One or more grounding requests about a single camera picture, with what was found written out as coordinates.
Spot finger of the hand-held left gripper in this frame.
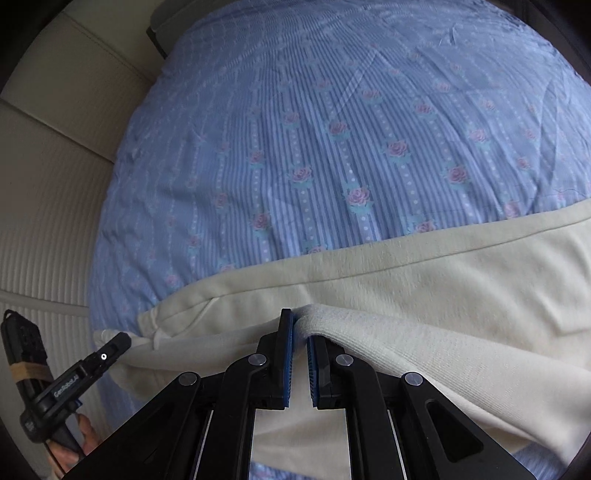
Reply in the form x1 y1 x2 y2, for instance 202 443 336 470
82 332 132 376

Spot blue floral bedsheet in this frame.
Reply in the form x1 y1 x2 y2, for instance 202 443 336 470
85 0 591 480

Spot cream pants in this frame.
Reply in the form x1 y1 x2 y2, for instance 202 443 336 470
92 196 591 480

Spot beige upholstered headboard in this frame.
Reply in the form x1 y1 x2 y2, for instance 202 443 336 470
0 9 176 476

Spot person's left hand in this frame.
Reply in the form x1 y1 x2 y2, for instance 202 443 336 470
46 412 105 476

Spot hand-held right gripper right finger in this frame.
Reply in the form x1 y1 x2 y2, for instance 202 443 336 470
305 335 532 480

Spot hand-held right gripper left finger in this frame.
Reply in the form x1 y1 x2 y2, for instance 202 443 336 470
69 308 296 480

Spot dark furniture edge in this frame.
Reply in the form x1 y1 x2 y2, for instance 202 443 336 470
147 0 204 61

